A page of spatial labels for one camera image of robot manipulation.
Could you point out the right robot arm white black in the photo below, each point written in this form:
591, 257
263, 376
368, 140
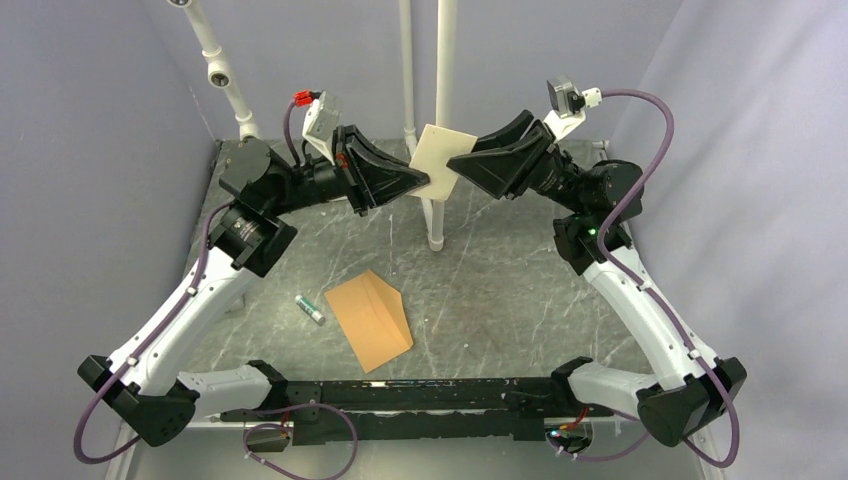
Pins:
688, 385

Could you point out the tan letter sheet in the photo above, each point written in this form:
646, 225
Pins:
436, 146

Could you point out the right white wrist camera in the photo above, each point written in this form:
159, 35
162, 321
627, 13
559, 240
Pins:
568, 106

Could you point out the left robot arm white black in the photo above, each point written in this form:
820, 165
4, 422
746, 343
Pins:
144, 381

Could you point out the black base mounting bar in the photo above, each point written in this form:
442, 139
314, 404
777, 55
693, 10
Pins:
520, 408

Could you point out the green white glue stick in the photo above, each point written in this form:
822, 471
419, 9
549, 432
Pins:
310, 310

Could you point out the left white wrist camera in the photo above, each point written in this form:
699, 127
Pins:
321, 119

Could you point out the brown paper envelope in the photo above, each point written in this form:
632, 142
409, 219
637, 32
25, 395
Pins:
372, 316

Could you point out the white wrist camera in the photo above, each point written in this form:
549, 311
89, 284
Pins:
321, 119
568, 106

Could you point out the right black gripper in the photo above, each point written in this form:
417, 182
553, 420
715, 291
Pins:
505, 173

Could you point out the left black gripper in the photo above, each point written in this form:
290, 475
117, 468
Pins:
368, 176

